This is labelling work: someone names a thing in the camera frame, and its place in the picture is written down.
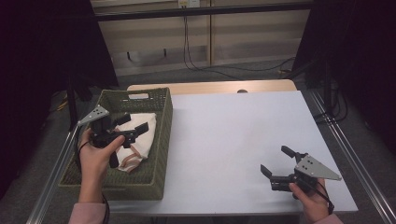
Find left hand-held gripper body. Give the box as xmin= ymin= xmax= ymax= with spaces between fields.
xmin=77 ymin=105 xmax=138 ymax=169

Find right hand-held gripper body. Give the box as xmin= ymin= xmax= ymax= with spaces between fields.
xmin=269 ymin=151 xmax=343 ymax=200

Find white underwear with brown trim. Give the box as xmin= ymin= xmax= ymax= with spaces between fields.
xmin=113 ymin=112 xmax=158 ymax=174

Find green woven basket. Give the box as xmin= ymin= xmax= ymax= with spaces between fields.
xmin=58 ymin=87 xmax=174 ymax=202

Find person's left hand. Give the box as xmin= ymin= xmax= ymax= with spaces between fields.
xmin=78 ymin=128 xmax=126 ymax=189

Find person's right hand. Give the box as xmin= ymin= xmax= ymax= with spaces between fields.
xmin=288 ymin=178 xmax=332 ymax=224

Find black metal stand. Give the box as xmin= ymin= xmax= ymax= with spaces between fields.
xmin=65 ymin=73 xmax=79 ymax=133

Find white table mat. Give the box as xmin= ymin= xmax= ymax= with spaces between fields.
xmin=81 ymin=90 xmax=359 ymax=217

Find dark curtain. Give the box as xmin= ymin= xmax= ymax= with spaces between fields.
xmin=0 ymin=0 xmax=120 ymax=201
xmin=291 ymin=0 xmax=396 ymax=154

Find black horizontal bar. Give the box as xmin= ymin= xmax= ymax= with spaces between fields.
xmin=93 ymin=1 xmax=315 ymax=22

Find right hand-held gripper cable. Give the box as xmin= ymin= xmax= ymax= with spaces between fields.
xmin=303 ymin=180 xmax=336 ymax=215

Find hand-held gripper cable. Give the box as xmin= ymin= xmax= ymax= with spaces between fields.
xmin=74 ymin=124 xmax=111 ymax=224
xmin=303 ymin=180 xmax=336 ymax=215

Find left hand-held gripper cable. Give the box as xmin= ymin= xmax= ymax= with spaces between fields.
xmin=74 ymin=124 xmax=111 ymax=224

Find aluminium rail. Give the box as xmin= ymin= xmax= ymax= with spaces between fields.
xmin=25 ymin=117 xmax=86 ymax=224
xmin=309 ymin=90 xmax=396 ymax=224

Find yellow cable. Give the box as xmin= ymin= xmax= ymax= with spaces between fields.
xmin=49 ymin=92 xmax=70 ymax=114

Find black floor cables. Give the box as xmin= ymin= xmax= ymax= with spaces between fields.
xmin=313 ymin=78 xmax=350 ymax=125

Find black wall cable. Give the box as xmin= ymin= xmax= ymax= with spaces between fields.
xmin=182 ymin=15 xmax=297 ymax=80

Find white wall socket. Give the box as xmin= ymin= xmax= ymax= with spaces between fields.
xmin=177 ymin=0 xmax=201 ymax=9

